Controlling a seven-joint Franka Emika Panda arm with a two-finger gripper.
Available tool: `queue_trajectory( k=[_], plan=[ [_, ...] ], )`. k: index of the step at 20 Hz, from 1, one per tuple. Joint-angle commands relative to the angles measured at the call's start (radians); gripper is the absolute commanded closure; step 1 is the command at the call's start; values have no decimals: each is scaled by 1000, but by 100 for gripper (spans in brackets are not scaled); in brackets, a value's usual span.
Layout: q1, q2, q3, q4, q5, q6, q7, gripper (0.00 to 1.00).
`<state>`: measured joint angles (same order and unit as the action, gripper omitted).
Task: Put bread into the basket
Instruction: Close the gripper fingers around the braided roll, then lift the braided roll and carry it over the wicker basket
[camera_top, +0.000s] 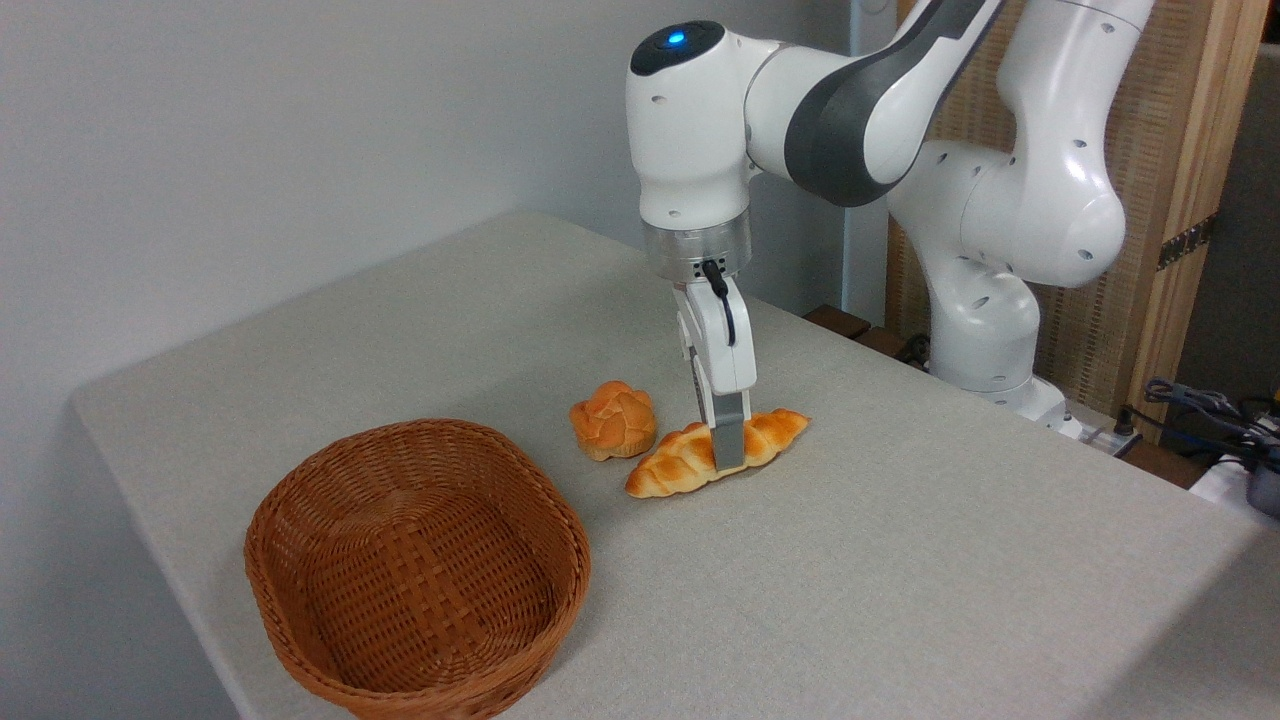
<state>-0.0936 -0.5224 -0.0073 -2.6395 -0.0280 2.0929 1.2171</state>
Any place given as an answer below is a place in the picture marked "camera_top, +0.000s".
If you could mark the brown wicker basket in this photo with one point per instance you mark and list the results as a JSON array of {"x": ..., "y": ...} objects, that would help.
[{"x": 420, "y": 600}]

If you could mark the round knotted bread roll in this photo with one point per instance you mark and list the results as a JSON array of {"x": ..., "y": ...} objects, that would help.
[{"x": 613, "y": 420}]

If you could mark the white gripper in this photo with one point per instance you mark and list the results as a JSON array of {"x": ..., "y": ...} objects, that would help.
[{"x": 722, "y": 355}]

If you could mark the dark grey round device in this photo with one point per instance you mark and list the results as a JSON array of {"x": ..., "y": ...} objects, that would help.
[{"x": 1266, "y": 490}]

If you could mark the long braided bread loaf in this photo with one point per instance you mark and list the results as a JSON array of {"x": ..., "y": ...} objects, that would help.
[{"x": 670, "y": 465}]

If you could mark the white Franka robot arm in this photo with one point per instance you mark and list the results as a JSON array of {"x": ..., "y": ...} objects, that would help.
[{"x": 850, "y": 110}]

